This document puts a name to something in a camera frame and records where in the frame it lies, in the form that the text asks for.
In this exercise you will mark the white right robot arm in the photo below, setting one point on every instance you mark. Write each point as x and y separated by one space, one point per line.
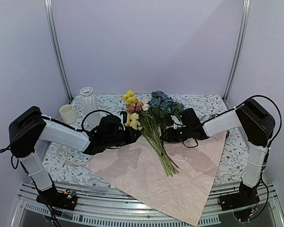
256 123

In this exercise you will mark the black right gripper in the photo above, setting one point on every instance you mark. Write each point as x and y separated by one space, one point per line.
171 137

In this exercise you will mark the pink flower bouquet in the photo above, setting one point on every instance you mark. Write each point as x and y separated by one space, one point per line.
139 118

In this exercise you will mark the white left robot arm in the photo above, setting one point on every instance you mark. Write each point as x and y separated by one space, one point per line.
32 127

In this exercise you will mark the aluminium frame post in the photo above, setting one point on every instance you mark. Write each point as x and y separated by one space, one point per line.
56 48
238 49

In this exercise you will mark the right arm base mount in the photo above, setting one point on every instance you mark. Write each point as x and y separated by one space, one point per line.
244 197

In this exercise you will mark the cream ceramic mug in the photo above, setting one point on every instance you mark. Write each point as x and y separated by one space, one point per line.
68 114

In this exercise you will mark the blue flower bunch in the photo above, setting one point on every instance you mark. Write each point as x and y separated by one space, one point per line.
162 108

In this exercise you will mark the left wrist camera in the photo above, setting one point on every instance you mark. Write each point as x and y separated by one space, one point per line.
123 117

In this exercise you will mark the left aluminium frame post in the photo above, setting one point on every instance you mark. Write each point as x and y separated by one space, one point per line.
56 48

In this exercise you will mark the white ribbed ceramic vase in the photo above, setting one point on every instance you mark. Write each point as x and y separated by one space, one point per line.
89 104

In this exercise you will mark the right aluminium frame post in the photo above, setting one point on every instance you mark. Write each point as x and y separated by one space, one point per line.
238 49

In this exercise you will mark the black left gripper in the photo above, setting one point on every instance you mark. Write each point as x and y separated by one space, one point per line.
131 138

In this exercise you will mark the cream printed ribbon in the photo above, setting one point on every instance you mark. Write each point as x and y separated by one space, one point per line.
62 154

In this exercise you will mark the aluminium front rail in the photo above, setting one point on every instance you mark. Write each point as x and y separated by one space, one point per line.
110 207

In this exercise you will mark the floral patterned tablecloth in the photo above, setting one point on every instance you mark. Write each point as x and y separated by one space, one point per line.
232 165

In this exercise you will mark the pink wrapping paper sheet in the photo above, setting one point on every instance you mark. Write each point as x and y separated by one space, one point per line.
137 170

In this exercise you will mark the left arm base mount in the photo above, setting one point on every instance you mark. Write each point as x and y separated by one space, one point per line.
66 200

